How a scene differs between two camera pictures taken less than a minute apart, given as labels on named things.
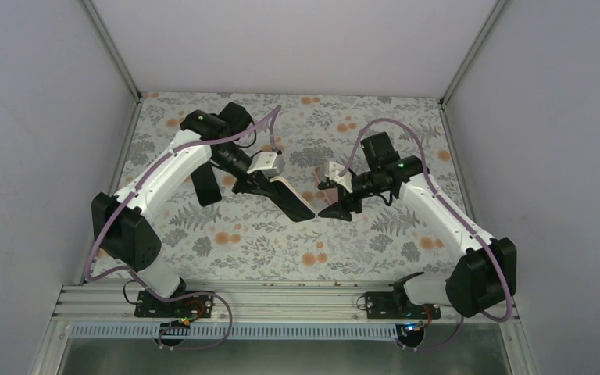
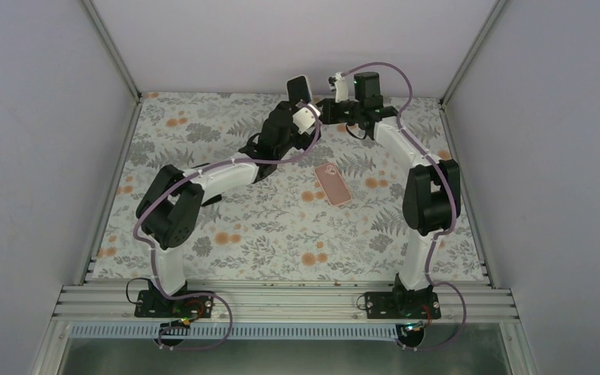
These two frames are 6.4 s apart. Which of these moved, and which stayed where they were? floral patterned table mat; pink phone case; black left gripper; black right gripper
Moved: black right gripper; black left gripper
Stayed: pink phone case; floral patterned table mat
